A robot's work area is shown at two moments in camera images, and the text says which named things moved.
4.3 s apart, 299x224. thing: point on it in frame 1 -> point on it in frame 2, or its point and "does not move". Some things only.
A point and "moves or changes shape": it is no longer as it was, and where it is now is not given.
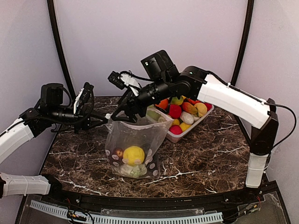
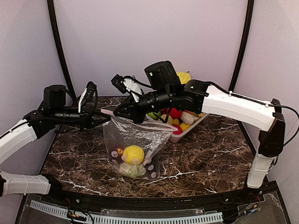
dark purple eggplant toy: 152,161 moves or changes shape
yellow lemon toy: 133,156 does not move
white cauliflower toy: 135,171 does not move
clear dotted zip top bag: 131,149 does not move
